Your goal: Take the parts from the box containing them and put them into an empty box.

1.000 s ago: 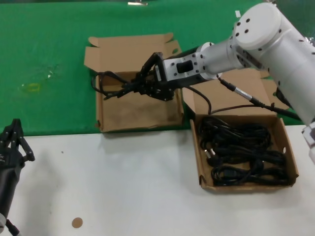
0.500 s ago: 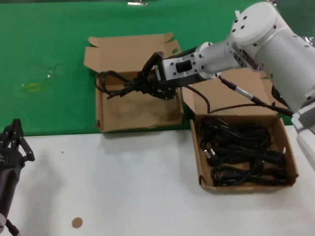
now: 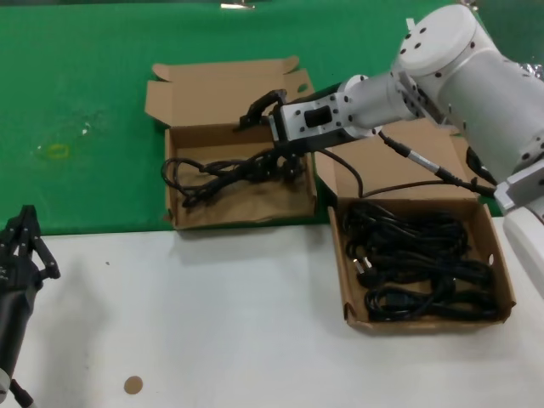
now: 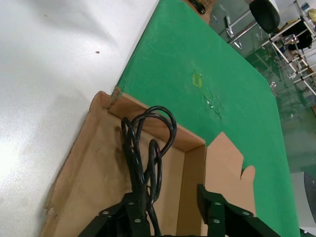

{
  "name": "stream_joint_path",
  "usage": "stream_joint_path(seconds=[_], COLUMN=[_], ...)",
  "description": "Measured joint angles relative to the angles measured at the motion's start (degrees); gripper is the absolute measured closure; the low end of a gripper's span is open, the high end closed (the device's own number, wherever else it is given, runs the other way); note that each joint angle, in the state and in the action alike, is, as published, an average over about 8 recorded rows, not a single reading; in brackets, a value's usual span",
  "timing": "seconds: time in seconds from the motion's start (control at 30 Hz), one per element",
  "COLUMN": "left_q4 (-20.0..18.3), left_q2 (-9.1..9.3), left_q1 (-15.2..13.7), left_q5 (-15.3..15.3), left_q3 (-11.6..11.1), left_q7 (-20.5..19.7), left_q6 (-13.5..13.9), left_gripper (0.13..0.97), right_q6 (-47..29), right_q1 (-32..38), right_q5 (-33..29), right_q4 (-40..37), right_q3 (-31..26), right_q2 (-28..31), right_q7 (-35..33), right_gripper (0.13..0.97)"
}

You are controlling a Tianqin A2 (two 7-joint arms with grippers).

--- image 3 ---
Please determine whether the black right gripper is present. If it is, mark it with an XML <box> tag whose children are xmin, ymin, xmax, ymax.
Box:
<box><xmin>236</xmin><ymin>82</ymin><xmax>349</xmax><ymax>184</ymax></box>

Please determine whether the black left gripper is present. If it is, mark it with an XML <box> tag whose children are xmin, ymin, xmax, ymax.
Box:
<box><xmin>0</xmin><ymin>205</ymin><xmax>61</xmax><ymax>375</ymax></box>

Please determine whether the black power cable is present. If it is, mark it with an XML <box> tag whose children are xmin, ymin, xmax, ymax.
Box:
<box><xmin>160</xmin><ymin>148</ymin><xmax>307</xmax><ymax>210</ymax></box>
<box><xmin>364</xmin><ymin>283</ymin><xmax>502</xmax><ymax>323</ymax></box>
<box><xmin>345</xmin><ymin>201</ymin><xmax>473</xmax><ymax>261</ymax></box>
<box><xmin>354</xmin><ymin>249</ymin><xmax>497</xmax><ymax>295</ymax></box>

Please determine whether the shallow open cardboard box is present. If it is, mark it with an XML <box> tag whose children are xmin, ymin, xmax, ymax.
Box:
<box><xmin>144</xmin><ymin>54</ymin><xmax>319</xmax><ymax>231</ymax></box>

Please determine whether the open cardboard box torn corner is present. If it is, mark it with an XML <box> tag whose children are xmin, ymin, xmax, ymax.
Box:
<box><xmin>309</xmin><ymin>114</ymin><xmax>516</xmax><ymax>337</ymax></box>

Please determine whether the green table cloth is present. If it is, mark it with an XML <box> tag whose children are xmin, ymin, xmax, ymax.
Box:
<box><xmin>0</xmin><ymin>3</ymin><xmax>544</xmax><ymax>239</ymax></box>

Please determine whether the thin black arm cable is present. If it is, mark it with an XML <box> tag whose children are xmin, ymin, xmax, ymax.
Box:
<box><xmin>316</xmin><ymin>147</ymin><xmax>473</xmax><ymax>199</ymax></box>

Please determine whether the black cable with silver connector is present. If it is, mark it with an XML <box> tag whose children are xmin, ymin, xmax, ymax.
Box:
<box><xmin>377</xmin><ymin>130</ymin><xmax>498</xmax><ymax>197</ymax></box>

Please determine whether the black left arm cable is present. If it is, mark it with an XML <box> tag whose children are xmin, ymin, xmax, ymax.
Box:
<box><xmin>8</xmin><ymin>377</ymin><xmax>36</xmax><ymax>408</ymax></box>

